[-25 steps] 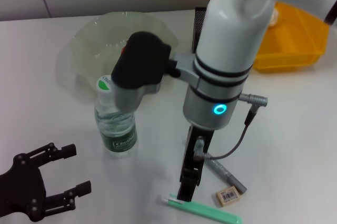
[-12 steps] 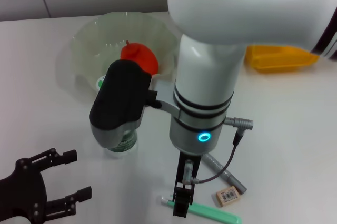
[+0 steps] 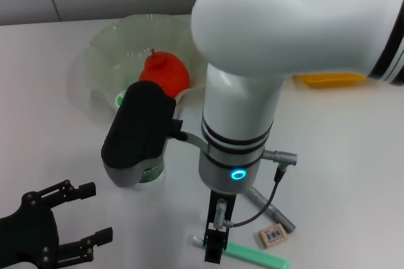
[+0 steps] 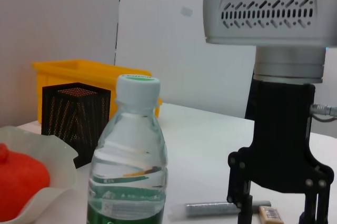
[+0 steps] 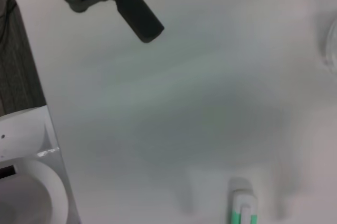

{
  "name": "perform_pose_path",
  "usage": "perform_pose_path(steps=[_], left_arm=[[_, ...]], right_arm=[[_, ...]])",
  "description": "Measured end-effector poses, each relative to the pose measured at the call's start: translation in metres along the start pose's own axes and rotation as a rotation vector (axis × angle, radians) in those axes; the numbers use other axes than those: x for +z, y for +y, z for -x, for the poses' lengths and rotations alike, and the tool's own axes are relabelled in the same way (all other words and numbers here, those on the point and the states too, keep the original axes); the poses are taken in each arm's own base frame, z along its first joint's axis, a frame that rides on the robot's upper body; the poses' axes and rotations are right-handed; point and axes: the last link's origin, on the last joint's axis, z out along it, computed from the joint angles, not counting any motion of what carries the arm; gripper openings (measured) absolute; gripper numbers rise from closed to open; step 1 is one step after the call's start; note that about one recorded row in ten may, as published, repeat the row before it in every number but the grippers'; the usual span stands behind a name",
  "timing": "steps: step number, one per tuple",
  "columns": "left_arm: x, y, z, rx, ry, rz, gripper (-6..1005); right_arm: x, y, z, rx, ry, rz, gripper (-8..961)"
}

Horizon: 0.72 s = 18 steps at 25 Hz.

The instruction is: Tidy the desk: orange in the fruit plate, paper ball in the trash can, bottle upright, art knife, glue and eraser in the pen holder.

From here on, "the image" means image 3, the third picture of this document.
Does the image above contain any grey marker pen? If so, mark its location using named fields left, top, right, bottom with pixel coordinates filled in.
left=244, top=186, right=297, bottom=233

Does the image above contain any yellow plastic bin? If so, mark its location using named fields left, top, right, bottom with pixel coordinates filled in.
left=293, top=0, right=374, bottom=88

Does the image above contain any beige eraser with barcode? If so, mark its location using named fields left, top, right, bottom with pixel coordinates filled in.
left=258, top=222, right=289, bottom=249

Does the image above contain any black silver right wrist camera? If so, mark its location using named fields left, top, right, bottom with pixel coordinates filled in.
left=100, top=80, right=186, bottom=189

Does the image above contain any green glass fruit plate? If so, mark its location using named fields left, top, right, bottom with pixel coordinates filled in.
left=82, top=13, right=210, bottom=114

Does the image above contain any orange fruit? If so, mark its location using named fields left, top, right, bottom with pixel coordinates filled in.
left=139, top=47, right=191, bottom=98

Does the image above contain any green utility knife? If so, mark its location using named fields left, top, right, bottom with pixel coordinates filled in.
left=192, top=233, right=291, bottom=269

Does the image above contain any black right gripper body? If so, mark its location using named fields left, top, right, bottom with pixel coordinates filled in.
left=205, top=188, right=238, bottom=232

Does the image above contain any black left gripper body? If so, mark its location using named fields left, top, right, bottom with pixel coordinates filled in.
left=0, top=189, right=61, bottom=269

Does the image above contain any clear green-label water bottle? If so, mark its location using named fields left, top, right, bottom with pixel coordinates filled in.
left=114, top=89, right=167, bottom=192

